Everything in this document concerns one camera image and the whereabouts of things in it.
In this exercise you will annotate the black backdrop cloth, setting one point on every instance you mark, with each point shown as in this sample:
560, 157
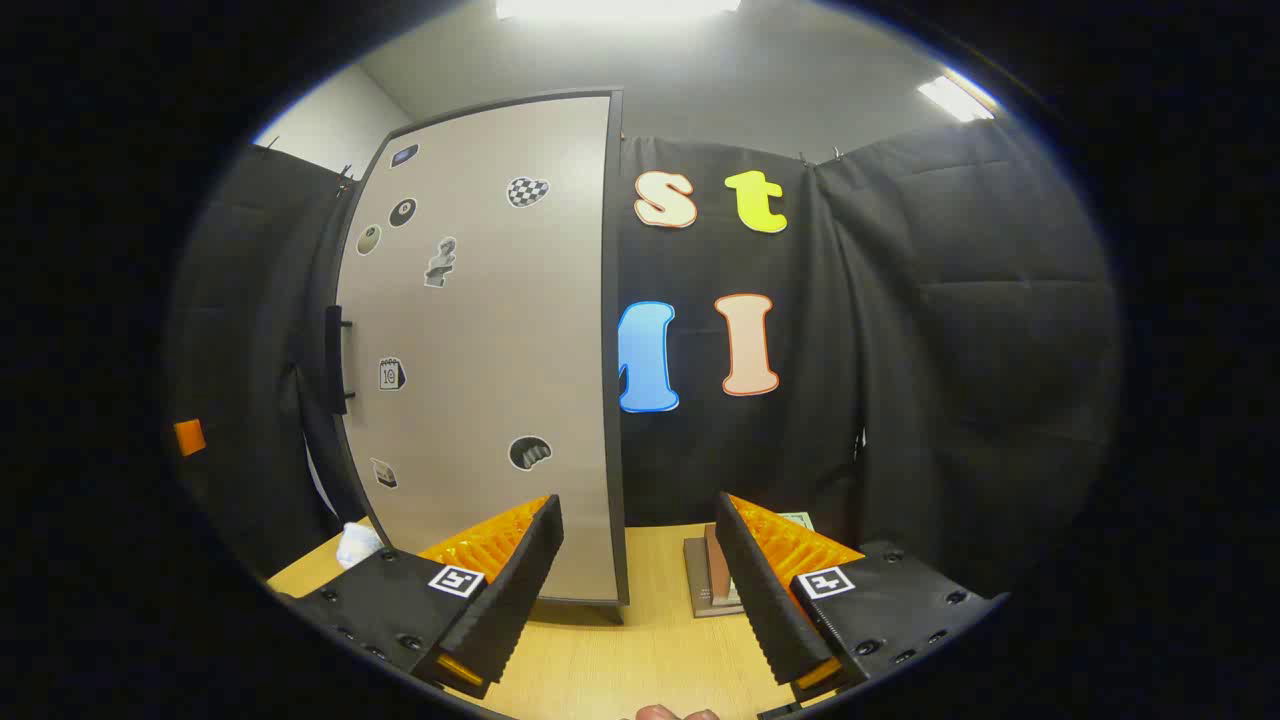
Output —
950, 350

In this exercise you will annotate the white crumpled cloth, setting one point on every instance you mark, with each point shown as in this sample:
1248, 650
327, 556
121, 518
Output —
357, 545

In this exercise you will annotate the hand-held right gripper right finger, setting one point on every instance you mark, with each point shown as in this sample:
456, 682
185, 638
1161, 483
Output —
765, 600

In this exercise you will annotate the ceiling light panel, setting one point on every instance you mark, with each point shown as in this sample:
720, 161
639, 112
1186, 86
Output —
615, 8
955, 97

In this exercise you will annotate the brown book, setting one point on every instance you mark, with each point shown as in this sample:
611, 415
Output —
716, 565

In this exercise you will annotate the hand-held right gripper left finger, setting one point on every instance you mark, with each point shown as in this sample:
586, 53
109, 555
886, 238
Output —
520, 590

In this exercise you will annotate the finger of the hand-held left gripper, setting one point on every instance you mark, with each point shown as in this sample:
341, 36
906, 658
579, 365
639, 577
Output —
188, 437

